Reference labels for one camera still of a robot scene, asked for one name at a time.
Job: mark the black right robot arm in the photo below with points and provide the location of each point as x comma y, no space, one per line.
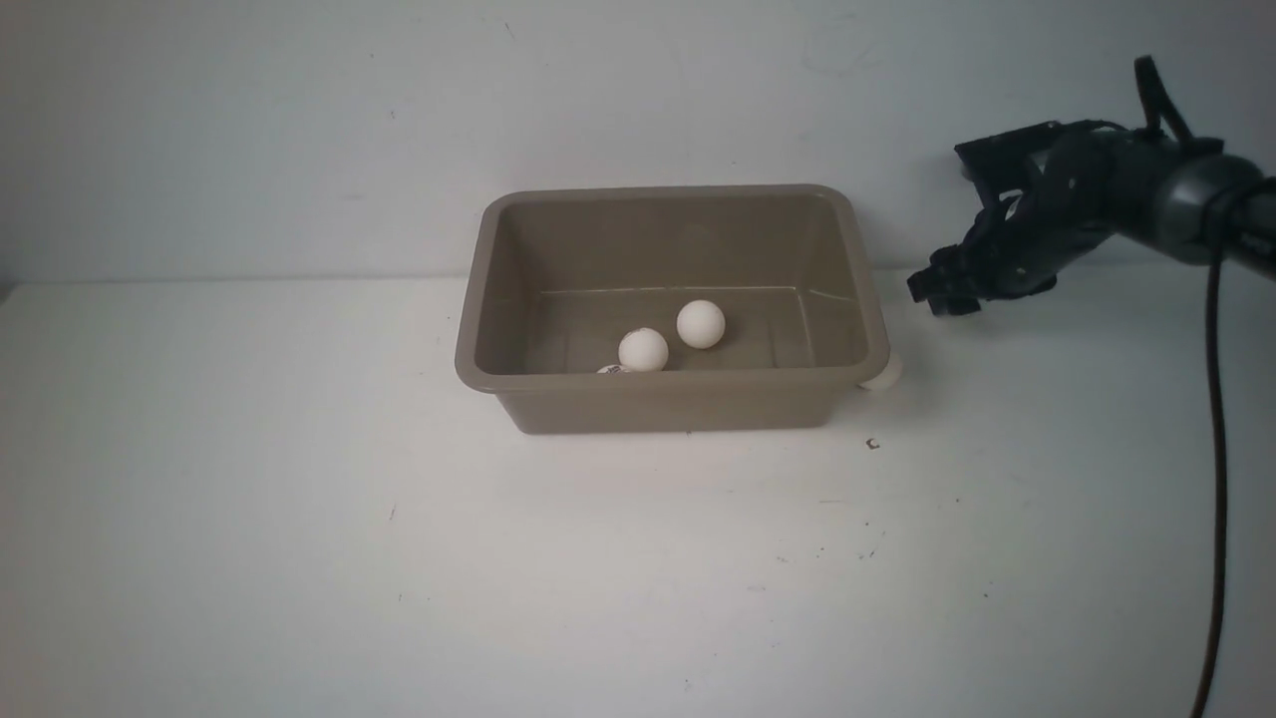
1052,193

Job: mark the tan plastic bin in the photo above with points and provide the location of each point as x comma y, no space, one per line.
560,276

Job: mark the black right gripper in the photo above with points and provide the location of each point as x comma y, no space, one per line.
1015,246

